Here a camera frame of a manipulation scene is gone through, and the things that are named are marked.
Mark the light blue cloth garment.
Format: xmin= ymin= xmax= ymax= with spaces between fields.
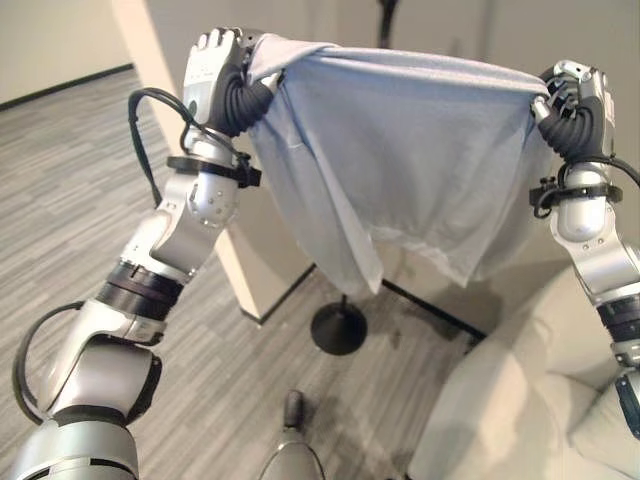
xmin=245 ymin=32 xmax=555 ymax=300

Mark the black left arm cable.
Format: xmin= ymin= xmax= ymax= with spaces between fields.
xmin=127 ymin=87 xmax=201 ymax=207

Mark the silver robot leg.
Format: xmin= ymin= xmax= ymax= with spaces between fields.
xmin=256 ymin=425 xmax=322 ymax=480

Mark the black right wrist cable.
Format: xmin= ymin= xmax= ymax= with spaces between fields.
xmin=555 ymin=153 xmax=640 ymax=190

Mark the black clothes rack stand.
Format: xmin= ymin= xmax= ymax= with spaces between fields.
xmin=309 ymin=0 xmax=404 ymax=357

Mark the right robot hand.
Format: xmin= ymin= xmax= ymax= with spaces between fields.
xmin=529 ymin=59 xmax=616 ymax=162

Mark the beige sofa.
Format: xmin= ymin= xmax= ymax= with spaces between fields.
xmin=407 ymin=259 xmax=640 ymax=480

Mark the dark robot foot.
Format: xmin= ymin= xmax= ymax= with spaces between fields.
xmin=282 ymin=389 xmax=306 ymax=430

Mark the black elbow cable loop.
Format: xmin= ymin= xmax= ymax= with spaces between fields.
xmin=11 ymin=299 xmax=91 ymax=426

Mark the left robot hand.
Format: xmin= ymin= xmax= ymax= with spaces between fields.
xmin=180 ymin=27 xmax=287 ymax=157

